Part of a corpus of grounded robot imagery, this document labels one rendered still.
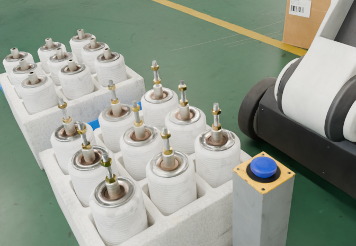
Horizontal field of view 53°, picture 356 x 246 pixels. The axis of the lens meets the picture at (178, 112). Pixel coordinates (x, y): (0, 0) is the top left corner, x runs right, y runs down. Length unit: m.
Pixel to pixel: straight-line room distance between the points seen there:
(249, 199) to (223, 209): 0.17
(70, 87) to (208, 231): 0.61
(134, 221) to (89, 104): 0.54
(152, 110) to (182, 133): 0.12
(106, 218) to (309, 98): 0.43
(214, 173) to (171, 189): 0.11
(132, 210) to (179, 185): 0.10
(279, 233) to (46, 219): 0.61
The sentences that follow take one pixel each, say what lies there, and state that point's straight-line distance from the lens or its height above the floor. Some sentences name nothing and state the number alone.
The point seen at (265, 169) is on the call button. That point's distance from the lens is 0.56.
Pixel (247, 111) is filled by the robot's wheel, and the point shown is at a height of 0.14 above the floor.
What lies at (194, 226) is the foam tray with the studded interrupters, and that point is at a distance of 0.73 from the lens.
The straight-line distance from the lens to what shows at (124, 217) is 0.65.
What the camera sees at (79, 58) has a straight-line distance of 1.36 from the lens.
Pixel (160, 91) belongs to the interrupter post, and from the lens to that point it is 0.89.
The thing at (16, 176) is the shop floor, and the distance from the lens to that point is 1.20.
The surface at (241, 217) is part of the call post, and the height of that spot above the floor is 0.22.
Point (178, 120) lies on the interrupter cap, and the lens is 0.80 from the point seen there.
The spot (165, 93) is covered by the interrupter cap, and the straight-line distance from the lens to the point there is 0.91.
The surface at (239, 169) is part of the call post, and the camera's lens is 0.58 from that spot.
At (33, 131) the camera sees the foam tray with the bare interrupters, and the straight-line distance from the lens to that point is 1.10.
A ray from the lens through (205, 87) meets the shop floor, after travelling 1.44.
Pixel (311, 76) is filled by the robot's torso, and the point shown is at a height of 0.37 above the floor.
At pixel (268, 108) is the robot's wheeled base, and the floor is 0.17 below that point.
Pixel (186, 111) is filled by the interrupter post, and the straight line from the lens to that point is 0.80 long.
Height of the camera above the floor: 0.71
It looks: 34 degrees down
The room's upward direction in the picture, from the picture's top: 6 degrees counter-clockwise
